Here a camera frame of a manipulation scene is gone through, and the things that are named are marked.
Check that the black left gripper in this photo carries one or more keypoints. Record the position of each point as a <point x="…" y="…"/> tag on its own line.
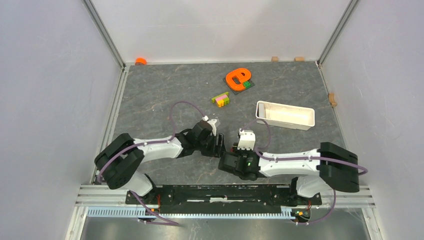
<point x="216" y="150"/>

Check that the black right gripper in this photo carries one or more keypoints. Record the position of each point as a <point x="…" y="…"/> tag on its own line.
<point x="237" y="151"/>

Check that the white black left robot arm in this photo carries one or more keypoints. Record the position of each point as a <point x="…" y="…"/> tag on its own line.
<point x="118" y="163"/>

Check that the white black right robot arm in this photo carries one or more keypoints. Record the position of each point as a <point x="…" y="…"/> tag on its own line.
<point x="329" y="167"/>

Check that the colourful block stack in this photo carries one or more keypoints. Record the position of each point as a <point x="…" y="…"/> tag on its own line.
<point x="221" y="100"/>

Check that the white plastic tray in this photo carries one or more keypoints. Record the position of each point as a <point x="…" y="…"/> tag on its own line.
<point x="285" y="116"/>

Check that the green small block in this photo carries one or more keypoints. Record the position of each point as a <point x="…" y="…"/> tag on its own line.
<point x="247" y="84"/>

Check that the orange letter e shape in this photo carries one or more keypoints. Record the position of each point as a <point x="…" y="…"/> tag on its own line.
<point x="242" y="74"/>

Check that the wooden curved piece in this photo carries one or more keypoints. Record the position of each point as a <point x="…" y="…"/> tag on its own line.
<point x="332" y="100"/>

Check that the orange round cap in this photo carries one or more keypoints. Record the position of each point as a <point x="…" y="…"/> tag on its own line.
<point x="140" y="61"/>

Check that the wooden block right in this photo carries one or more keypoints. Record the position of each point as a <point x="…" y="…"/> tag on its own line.
<point x="299" y="59"/>

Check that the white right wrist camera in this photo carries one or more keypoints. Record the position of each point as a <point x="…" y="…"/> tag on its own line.
<point x="246" y="140"/>

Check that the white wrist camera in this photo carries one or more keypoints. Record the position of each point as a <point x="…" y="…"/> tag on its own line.
<point x="213" y="122"/>
<point x="246" y="140"/>

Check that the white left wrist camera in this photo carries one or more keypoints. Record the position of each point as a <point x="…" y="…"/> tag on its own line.
<point x="213" y="122"/>

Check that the dark square base plate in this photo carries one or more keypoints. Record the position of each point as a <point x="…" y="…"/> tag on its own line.
<point x="237" y="82"/>

